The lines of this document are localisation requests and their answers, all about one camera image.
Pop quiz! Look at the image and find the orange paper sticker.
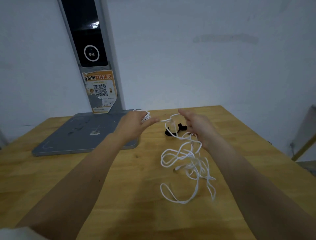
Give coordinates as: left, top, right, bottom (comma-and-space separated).
82, 70, 117, 114

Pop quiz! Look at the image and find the white cable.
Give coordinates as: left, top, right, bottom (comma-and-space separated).
133, 109, 217, 205

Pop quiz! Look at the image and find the grey chair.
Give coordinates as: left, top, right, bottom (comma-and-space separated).
288, 105, 316, 176

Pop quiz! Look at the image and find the person's left forearm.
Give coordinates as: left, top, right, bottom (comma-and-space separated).
15, 133, 127, 240

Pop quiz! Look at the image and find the person's right forearm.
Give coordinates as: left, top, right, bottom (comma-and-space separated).
203, 137, 316, 240

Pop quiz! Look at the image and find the black cable strap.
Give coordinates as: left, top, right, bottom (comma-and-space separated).
165, 123, 188, 137

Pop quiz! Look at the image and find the person's right hand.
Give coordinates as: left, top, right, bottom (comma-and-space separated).
178, 108, 219, 150

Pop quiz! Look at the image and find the grey scanner stand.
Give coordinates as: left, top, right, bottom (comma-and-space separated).
32, 0, 142, 157

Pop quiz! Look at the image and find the person's left hand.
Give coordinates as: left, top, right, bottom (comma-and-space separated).
114, 111, 160, 143

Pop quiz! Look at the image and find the white sleeve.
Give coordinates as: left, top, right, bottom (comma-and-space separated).
0, 226, 50, 240

